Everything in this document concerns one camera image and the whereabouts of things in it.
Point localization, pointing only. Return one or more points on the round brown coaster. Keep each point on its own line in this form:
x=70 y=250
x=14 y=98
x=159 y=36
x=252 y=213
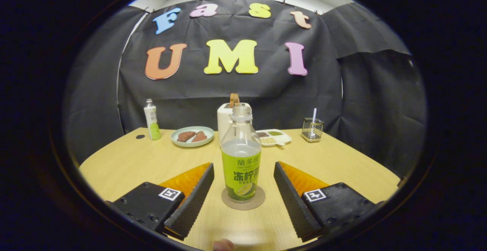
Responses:
x=228 y=203

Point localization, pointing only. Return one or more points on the white divided snack tray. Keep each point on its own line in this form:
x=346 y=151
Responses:
x=274 y=137

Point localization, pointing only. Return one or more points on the green label juice bottle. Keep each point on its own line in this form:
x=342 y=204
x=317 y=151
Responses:
x=241 y=167

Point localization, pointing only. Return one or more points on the brown meat slice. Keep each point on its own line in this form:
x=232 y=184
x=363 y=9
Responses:
x=200 y=137
x=185 y=136

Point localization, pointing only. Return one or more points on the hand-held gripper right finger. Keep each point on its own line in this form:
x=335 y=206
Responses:
x=295 y=201

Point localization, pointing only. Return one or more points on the wooden table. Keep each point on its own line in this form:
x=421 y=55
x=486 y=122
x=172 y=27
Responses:
x=133 y=159

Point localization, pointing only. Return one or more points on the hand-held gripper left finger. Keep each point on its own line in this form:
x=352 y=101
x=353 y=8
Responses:
x=192 y=201

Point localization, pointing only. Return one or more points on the small white green bottle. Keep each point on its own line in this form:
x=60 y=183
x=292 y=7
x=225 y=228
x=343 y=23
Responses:
x=152 y=121

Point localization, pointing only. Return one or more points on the pale green plate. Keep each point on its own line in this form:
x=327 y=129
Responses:
x=192 y=143

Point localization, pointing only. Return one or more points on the black backdrop cloth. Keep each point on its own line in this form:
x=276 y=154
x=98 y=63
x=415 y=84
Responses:
x=342 y=91

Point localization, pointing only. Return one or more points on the brown bread slice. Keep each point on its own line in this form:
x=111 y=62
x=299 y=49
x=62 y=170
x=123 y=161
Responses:
x=234 y=99

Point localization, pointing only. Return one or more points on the white straw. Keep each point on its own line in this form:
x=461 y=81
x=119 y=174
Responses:
x=314 y=116

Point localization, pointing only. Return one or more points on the cream toaster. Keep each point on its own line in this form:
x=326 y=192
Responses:
x=223 y=123

